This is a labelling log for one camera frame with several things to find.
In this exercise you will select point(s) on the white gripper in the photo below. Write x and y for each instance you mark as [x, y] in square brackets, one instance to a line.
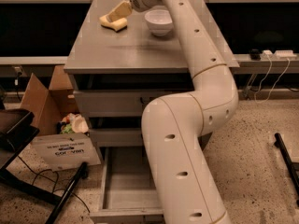
[139, 1]

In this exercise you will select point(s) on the yellow sponge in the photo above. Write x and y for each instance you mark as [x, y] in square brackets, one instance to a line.
[114, 25]

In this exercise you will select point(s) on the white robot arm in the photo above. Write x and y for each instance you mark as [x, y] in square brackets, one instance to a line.
[172, 124]

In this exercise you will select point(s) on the grey drawer cabinet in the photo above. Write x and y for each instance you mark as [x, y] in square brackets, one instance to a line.
[133, 59]

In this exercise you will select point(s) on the grey top drawer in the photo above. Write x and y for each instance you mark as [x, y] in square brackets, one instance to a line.
[114, 103]

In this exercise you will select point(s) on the grey drawer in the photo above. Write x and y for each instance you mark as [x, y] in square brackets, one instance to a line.
[114, 103]
[128, 194]
[117, 137]

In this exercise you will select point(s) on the grey middle drawer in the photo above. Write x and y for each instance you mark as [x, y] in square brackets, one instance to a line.
[117, 137]

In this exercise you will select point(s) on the grey bottom drawer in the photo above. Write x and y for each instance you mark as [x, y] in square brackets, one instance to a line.
[128, 194]

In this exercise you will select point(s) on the white bowl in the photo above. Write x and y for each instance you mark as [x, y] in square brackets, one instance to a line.
[159, 22]

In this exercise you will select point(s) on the brown cardboard box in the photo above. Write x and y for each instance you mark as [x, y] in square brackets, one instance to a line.
[60, 151]

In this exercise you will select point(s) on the toys in box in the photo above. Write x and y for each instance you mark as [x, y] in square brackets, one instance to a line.
[72, 123]

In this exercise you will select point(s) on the black charger on ledge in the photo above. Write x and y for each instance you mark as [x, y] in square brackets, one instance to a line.
[255, 54]

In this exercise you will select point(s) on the white power adapter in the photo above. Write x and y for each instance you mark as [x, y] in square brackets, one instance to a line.
[279, 54]

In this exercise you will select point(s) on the black bar at right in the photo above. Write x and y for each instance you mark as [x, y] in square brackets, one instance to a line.
[292, 166]

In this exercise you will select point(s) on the black stand frame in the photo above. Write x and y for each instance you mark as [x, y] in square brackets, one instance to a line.
[25, 175]

